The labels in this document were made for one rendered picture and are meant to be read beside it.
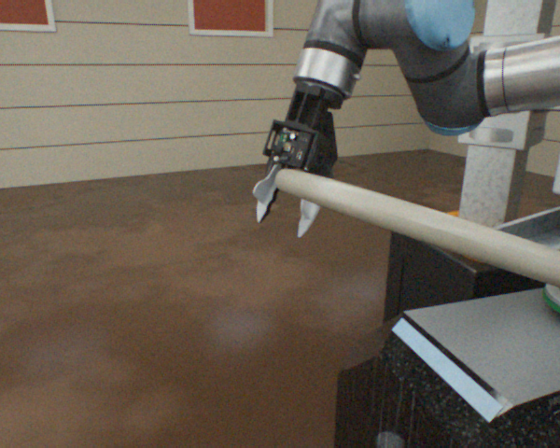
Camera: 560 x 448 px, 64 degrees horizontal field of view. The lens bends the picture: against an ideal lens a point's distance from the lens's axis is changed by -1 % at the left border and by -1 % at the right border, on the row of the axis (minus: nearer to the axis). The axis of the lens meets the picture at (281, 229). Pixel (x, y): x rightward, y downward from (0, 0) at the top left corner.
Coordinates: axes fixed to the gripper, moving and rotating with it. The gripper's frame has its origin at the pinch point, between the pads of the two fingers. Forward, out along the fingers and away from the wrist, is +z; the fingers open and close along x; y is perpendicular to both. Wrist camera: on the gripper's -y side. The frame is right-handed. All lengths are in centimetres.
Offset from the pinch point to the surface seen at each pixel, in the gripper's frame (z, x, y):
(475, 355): 16, 36, -39
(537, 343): 10, 48, -48
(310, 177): -7.2, 8.4, 19.1
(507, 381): 17, 43, -32
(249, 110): -94, -311, -551
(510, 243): -7.0, 28.3, 23.6
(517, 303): 5, 44, -65
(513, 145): -47, 33, -125
